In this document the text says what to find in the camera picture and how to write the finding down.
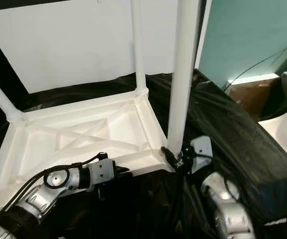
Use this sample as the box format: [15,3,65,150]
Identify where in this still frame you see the teal glass panel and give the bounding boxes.
[195,0,287,88]

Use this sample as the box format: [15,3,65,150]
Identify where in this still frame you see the white tapered table leg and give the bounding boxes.
[166,0,202,154]
[131,0,149,95]
[0,70,25,124]

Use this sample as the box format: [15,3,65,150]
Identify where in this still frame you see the black plastic table cover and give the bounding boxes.
[0,70,287,239]

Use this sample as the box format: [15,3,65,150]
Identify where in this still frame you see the white plastic table top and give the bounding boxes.
[0,89,176,220]

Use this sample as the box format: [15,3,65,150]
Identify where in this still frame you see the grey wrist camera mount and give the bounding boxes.
[190,135,213,172]
[89,158,116,189]

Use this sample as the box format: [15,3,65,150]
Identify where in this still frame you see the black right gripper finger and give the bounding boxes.
[160,145,179,168]

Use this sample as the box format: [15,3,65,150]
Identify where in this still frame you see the black wall pillar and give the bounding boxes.
[196,0,207,70]

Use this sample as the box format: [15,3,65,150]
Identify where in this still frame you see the black door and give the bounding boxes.
[0,22,32,113]

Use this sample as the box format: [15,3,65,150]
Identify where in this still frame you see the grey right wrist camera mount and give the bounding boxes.
[190,135,213,172]

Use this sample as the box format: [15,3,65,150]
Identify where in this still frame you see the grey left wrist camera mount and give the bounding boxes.
[89,158,116,189]

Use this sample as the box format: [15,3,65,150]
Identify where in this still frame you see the brown wooden furniture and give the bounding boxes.
[230,79,286,120]

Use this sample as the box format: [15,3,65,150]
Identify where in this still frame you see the thin black curved cable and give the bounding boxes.
[223,35,287,90]

